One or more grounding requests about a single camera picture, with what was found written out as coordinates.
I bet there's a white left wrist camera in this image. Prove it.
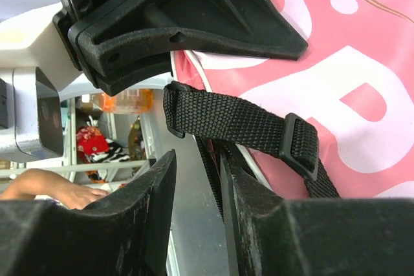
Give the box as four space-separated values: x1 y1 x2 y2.
1 4 80 163

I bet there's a red patterned cloth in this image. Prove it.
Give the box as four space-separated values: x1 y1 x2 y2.
76 126 109 162

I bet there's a bare human hand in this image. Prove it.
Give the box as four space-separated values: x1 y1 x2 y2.
1 169 108 209

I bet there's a pink racket bag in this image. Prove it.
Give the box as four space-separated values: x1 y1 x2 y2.
171 0 413 198

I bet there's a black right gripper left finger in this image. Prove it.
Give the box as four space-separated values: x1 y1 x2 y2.
1 151 177 275

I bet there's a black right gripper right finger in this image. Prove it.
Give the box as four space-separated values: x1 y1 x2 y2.
221 155 413 275

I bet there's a black bag strap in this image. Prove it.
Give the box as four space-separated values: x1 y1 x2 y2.
162 81 340 222

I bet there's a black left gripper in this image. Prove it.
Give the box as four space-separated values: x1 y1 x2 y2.
53 0 308 96

